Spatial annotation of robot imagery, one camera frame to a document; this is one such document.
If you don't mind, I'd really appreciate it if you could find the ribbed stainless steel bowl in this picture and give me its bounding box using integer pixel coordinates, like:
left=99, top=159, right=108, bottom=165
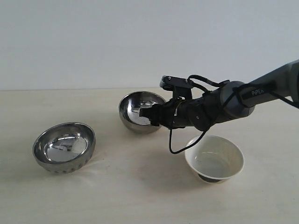
left=32, top=122, right=96, bottom=174

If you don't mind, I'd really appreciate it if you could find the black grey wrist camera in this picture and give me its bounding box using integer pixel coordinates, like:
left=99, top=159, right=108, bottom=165
left=159, top=76, right=193, bottom=100

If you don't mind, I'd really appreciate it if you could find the black round camera cable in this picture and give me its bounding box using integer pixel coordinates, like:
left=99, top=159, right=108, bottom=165
left=168, top=79, right=299, bottom=154

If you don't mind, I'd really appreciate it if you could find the smooth stainless steel bowl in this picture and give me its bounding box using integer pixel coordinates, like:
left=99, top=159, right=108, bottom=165
left=118, top=91, right=166, bottom=134

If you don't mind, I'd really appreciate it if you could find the white ceramic bowl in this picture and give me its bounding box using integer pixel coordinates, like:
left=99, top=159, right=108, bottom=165
left=184, top=135, right=245, bottom=184

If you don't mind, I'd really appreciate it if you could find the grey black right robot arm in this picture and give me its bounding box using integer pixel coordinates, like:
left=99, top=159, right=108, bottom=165
left=139, top=60, right=299, bottom=131

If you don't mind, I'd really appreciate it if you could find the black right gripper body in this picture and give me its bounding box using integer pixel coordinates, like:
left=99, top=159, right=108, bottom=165
left=153, top=98, right=182, bottom=129

